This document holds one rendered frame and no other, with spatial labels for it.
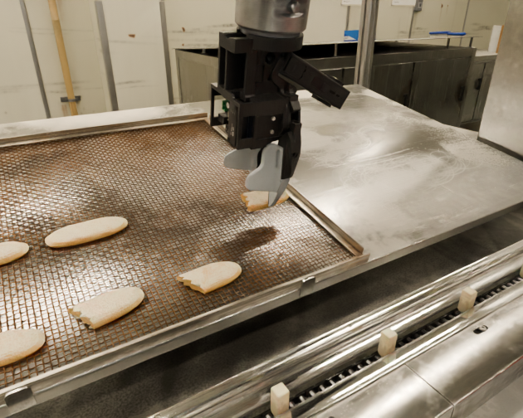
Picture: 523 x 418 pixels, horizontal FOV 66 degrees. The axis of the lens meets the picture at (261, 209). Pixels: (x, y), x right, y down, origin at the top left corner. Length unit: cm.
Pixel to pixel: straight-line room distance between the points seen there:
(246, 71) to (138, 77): 335
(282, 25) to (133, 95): 339
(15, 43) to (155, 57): 106
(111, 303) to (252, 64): 29
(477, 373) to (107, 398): 37
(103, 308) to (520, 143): 86
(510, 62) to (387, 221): 50
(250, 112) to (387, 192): 35
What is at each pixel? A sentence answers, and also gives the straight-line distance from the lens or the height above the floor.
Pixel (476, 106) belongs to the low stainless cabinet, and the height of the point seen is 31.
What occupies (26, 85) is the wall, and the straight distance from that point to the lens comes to 395.
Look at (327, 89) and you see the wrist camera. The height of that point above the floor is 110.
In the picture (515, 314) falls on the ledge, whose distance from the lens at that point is 57.
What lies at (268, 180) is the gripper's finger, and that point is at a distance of 50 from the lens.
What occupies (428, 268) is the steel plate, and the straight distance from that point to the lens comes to 69.
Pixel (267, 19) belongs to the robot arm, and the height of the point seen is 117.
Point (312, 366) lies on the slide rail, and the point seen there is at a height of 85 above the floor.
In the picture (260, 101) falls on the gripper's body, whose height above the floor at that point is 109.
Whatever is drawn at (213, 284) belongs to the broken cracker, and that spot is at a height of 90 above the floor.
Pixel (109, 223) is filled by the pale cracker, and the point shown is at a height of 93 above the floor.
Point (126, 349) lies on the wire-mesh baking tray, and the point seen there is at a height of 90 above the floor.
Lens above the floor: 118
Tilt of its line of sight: 26 degrees down
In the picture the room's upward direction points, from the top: straight up
